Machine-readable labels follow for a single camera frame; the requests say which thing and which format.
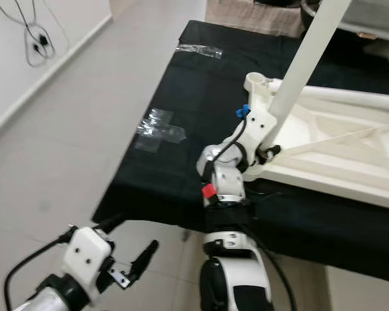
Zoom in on black wall cable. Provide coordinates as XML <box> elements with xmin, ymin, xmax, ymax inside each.
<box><xmin>0</xmin><ymin>0</ymin><xmax>71</xmax><ymax>69</ymax></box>

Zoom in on clear tape cross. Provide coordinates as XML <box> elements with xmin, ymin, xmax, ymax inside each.
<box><xmin>135</xmin><ymin>107</ymin><xmax>187</xmax><ymax>153</ymax></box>

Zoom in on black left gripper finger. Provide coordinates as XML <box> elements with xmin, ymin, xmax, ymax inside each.
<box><xmin>91</xmin><ymin>213</ymin><xmax>125</xmax><ymax>235</ymax></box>
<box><xmin>126</xmin><ymin>240</ymin><xmax>160</xmax><ymax>283</ymax></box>

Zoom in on black table cloth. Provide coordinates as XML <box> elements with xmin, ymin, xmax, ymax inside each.
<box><xmin>91</xmin><ymin>19</ymin><xmax>389</xmax><ymax>266</ymax></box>

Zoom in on white plastic children table top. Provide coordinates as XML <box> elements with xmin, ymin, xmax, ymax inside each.
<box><xmin>243</xmin><ymin>71</ymin><xmax>389</xmax><ymax>211</ymax></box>

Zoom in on beige fabric bench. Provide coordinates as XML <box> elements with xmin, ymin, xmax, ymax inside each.
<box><xmin>204</xmin><ymin>0</ymin><xmax>305</xmax><ymax>38</ymax></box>

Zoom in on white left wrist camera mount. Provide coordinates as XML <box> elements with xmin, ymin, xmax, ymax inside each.
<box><xmin>62</xmin><ymin>225</ymin><xmax>114</xmax><ymax>286</ymax></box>

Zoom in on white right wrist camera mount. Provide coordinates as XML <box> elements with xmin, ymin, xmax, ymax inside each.
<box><xmin>240</xmin><ymin>107</ymin><xmax>279</xmax><ymax>176</ymax></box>

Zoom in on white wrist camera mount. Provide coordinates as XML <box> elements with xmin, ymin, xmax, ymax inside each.
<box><xmin>240</xmin><ymin>107</ymin><xmax>279</xmax><ymax>176</ymax></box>
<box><xmin>62</xmin><ymin>225</ymin><xmax>114</xmax><ymax>286</ymax></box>

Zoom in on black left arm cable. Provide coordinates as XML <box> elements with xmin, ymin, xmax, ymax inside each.
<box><xmin>3</xmin><ymin>227</ymin><xmax>78</xmax><ymax>311</ymax></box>

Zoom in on black wok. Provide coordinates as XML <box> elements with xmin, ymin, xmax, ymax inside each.
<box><xmin>300</xmin><ymin>0</ymin><xmax>351</xmax><ymax>40</ymax></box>

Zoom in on clear tape strip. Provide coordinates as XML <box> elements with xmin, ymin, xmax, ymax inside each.
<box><xmin>175</xmin><ymin>43</ymin><xmax>223</xmax><ymax>60</ymax></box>

